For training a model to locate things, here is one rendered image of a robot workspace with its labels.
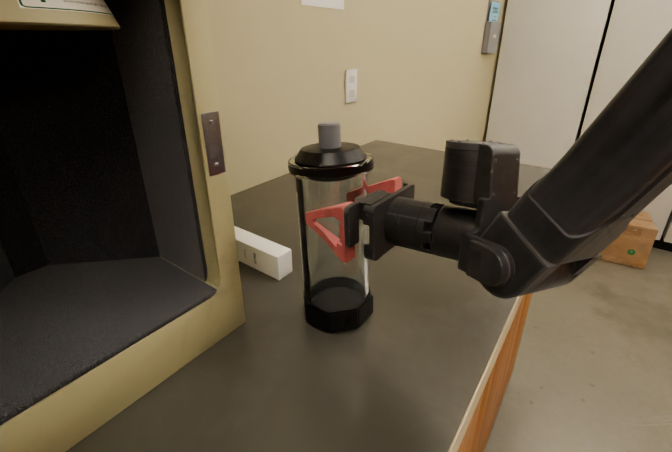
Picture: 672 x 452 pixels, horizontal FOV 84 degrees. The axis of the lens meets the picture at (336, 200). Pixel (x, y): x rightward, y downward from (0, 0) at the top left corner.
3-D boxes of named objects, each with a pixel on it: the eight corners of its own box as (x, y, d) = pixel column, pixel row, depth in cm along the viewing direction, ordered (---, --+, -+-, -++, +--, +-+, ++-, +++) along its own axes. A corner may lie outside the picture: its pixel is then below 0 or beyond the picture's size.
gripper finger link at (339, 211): (291, 196, 43) (359, 210, 38) (328, 181, 49) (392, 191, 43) (296, 249, 45) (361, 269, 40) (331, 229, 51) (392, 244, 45)
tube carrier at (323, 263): (284, 310, 53) (269, 162, 46) (329, 276, 61) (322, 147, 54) (348, 337, 47) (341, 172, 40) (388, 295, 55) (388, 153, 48)
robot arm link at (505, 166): (500, 295, 30) (569, 279, 33) (521, 150, 27) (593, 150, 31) (410, 246, 40) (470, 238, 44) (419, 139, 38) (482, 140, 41)
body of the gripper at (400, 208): (358, 204, 40) (423, 217, 36) (401, 181, 48) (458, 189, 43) (360, 258, 42) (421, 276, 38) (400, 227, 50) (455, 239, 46)
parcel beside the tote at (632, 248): (568, 253, 249) (579, 215, 238) (567, 233, 275) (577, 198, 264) (644, 271, 230) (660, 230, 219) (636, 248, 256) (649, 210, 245)
